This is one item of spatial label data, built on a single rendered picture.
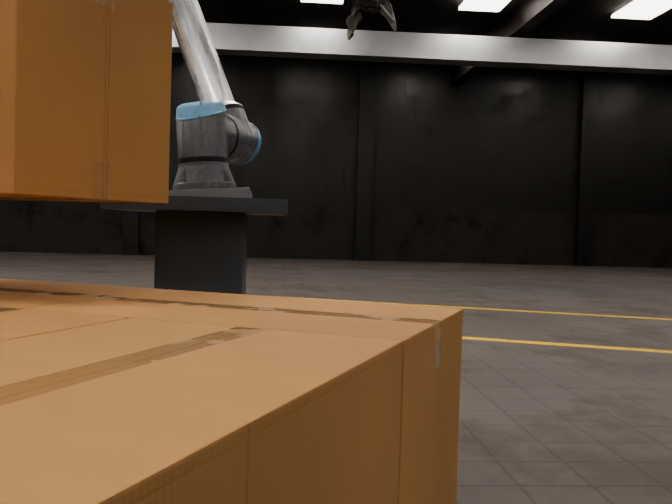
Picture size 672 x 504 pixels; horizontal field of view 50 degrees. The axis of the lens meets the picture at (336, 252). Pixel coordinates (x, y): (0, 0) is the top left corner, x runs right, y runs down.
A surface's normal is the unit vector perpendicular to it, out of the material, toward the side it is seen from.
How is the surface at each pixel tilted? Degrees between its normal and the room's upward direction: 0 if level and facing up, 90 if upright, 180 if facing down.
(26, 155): 90
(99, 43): 90
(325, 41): 90
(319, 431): 90
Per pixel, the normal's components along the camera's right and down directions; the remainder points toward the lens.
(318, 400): 0.94, 0.04
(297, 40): 0.07, 0.04
